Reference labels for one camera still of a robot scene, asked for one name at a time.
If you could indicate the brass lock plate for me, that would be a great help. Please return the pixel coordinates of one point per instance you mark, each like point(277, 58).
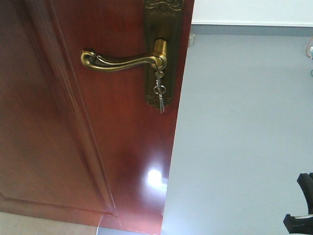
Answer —
point(163, 20)

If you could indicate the plywood floor board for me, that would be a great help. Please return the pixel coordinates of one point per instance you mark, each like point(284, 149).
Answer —
point(12, 224)

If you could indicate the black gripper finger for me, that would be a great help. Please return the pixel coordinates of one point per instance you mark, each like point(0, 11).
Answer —
point(305, 181)
point(299, 224)

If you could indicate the silver key bunch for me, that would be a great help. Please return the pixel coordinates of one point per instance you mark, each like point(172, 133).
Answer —
point(159, 89)

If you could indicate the brass door handle lever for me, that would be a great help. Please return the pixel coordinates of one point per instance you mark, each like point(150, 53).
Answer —
point(157, 59)

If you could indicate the brown wooden door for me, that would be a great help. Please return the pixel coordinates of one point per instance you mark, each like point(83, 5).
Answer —
point(80, 145)

